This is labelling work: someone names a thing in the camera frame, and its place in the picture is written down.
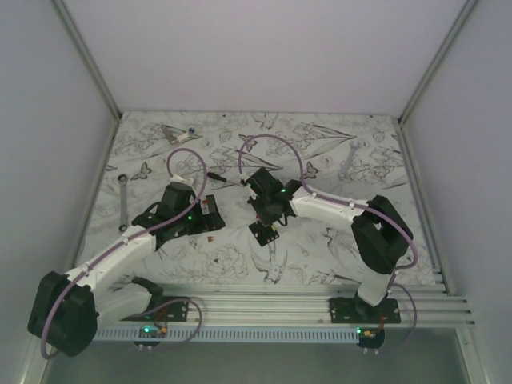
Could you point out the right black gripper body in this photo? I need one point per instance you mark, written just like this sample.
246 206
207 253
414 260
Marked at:
263 212

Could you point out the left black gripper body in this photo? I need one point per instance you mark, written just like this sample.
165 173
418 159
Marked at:
195 222

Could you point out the black fuse box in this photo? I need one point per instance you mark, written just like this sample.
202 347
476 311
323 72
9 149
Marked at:
262 233

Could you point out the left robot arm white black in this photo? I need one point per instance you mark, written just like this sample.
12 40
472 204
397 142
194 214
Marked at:
70 308

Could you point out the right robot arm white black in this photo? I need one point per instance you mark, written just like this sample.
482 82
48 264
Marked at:
380 234

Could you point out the silver ratchet wrench left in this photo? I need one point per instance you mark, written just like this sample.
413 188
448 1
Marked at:
122 181

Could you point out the silver open-end wrench right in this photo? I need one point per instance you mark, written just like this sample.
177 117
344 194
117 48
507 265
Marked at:
354 146

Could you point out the left controller board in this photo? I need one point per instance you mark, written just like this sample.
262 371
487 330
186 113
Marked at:
149 337

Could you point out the controller board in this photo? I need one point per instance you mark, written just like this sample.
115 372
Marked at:
149 337
370 340

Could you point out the right controller board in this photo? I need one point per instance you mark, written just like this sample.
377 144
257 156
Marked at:
370 340

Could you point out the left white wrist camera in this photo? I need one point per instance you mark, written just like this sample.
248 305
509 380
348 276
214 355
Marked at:
180 179

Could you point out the metal bracket tool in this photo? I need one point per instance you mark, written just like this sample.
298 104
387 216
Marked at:
169 134

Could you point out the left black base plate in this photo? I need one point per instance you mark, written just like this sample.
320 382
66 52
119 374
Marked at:
167 309

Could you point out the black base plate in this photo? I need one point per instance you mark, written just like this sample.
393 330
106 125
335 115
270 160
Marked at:
167 309
356 311

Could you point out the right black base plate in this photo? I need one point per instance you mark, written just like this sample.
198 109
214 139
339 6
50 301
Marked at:
356 311

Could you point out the white slotted cable duct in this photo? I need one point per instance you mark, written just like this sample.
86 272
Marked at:
238 334

